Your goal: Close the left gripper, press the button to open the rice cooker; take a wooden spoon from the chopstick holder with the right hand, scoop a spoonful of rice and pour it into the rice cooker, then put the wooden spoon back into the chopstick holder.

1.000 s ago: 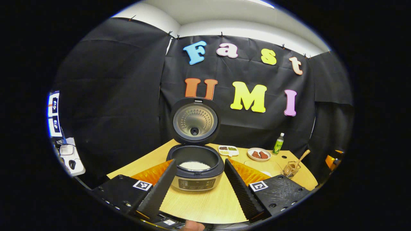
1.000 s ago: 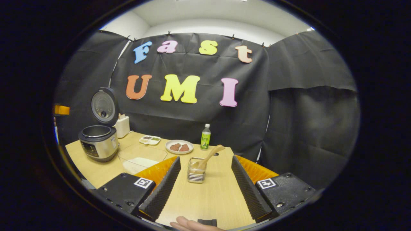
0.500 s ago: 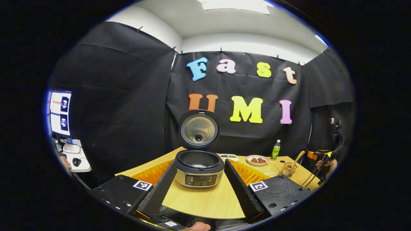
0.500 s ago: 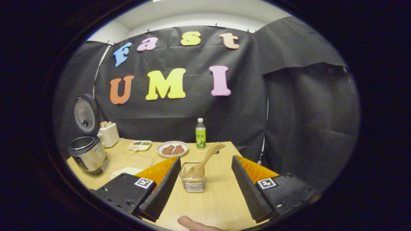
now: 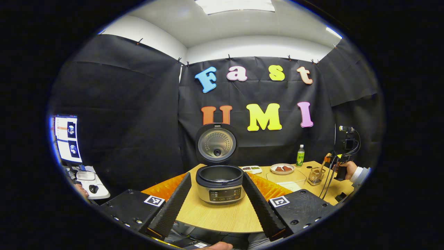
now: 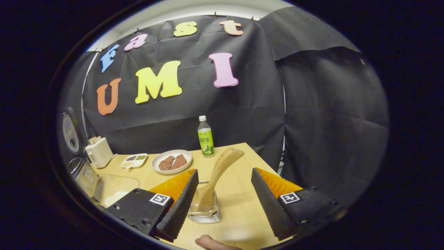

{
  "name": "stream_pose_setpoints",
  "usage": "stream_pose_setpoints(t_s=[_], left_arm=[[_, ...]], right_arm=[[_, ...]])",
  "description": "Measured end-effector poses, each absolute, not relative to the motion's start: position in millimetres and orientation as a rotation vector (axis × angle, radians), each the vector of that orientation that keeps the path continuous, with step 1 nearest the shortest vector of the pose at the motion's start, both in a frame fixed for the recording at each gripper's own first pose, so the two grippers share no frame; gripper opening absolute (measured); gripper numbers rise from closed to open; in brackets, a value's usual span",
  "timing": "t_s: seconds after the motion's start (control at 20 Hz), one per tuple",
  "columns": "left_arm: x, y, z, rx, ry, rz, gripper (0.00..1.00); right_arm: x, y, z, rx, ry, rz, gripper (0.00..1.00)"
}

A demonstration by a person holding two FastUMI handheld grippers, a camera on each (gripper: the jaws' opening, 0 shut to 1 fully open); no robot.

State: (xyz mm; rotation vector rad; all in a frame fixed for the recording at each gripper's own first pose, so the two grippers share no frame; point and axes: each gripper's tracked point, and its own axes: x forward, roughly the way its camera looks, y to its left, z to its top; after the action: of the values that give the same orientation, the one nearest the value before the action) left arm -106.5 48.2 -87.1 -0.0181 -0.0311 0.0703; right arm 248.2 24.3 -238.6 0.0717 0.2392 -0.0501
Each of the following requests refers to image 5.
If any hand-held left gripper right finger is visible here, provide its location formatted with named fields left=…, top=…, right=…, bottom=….
left=242, top=171, right=339, bottom=242

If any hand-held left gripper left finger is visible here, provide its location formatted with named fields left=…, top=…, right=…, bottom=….
left=99, top=173, right=192, bottom=241

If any wire chopstick holder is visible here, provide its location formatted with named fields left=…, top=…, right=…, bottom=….
left=307, top=167, right=326, bottom=186

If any dark grey rice cooker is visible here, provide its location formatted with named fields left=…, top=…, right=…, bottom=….
left=195, top=123, right=246, bottom=205

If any clear glass bowl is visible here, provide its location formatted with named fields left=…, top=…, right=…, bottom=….
left=266, top=169, right=308, bottom=192

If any white round plate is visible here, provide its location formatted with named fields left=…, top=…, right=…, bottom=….
left=270, top=163, right=295, bottom=175

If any white side desk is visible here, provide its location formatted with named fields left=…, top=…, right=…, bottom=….
left=68, top=166, right=111, bottom=200

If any black backdrop cloth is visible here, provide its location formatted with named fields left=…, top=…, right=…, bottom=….
left=49, top=34, right=385, bottom=195

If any computer monitor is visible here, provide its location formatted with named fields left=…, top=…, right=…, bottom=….
left=50, top=115, right=84, bottom=166

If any large ceiling light panel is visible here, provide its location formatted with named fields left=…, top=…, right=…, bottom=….
left=194, top=0, right=276, bottom=15

